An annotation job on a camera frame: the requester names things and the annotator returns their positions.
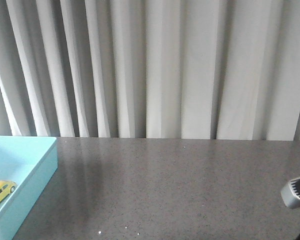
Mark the light blue storage box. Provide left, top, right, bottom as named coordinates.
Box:
left=0, top=136, right=58, bottom=240

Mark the grey pleated curtain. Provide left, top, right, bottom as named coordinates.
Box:
left=0, top=0, right=300, bottom=141

